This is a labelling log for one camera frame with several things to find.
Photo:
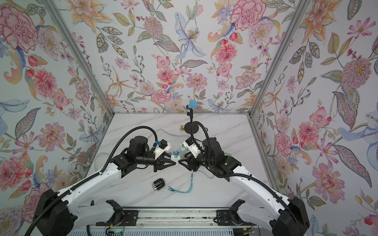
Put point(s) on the aluminium frame rail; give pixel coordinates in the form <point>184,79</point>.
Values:
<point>177,221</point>

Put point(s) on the white power strip blue sockets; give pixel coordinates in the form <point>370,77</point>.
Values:
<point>177,154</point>

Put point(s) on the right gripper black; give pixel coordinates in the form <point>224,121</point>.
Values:
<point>192,161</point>

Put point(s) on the blue microphone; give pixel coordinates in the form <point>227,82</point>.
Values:
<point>192,105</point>

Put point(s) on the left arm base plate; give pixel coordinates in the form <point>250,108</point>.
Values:
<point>126,218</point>

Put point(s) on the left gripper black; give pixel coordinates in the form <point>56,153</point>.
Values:
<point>160,162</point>

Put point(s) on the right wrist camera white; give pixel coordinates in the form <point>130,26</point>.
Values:
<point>189,147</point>

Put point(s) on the black microphone stand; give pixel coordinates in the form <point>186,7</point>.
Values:
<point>190,127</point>

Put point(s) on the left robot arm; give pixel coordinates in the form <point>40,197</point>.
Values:
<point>72,197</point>

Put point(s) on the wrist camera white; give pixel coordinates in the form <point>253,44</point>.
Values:
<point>161,149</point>
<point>189,147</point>

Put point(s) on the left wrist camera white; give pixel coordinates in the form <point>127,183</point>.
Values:
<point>161,149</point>

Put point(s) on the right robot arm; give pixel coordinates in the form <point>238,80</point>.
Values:
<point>272,210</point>

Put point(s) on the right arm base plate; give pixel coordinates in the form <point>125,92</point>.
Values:
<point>227,218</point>

